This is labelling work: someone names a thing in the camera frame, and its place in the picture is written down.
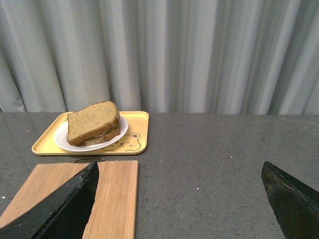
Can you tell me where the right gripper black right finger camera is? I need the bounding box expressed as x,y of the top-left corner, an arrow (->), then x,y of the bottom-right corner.
261,161 -> 319,239

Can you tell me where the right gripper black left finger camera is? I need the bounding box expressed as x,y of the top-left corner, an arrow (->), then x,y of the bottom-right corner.
0,162 -> 99,239

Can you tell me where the yellow bear tray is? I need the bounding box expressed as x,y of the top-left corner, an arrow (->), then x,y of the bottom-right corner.
32,111 -> 149,155

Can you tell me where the wooden cutting board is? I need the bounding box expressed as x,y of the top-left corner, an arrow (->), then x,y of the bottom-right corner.
0,160 -> 138,239

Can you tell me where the bread slice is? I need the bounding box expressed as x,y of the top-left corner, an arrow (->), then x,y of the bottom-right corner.
67,101 -> 120,146
80,126 -> 120,146

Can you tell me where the grey pleated curtain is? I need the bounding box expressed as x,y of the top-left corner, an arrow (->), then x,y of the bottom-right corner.
0,0 -> 319,115

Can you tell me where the white round plate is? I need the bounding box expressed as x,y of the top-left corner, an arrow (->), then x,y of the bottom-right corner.
54,116 -> 129,152

